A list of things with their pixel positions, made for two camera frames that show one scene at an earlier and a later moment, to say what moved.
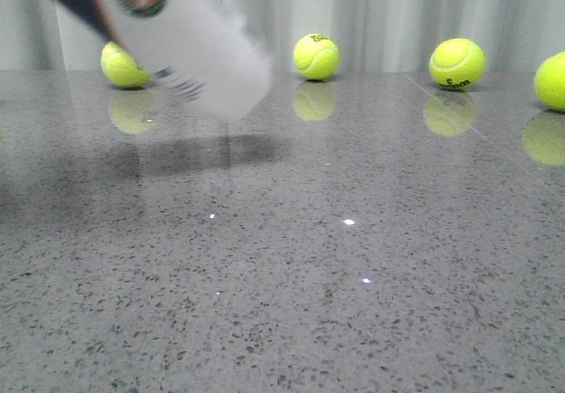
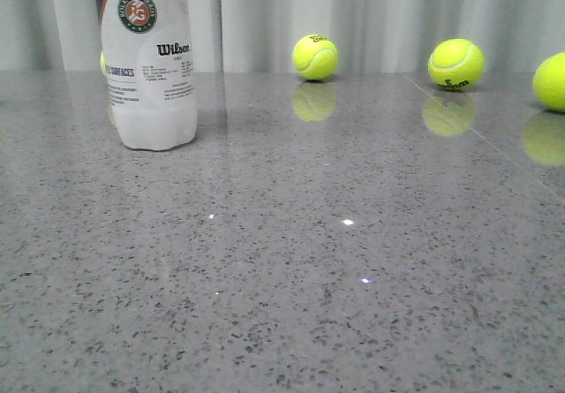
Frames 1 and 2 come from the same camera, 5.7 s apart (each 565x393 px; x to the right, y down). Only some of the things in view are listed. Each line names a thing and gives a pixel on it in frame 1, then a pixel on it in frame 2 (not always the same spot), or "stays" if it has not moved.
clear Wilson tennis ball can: [185, 27] to [146, 57]
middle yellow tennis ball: [317, 56] stays
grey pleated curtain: [379, 19] stays
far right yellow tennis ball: [549, 82] stays
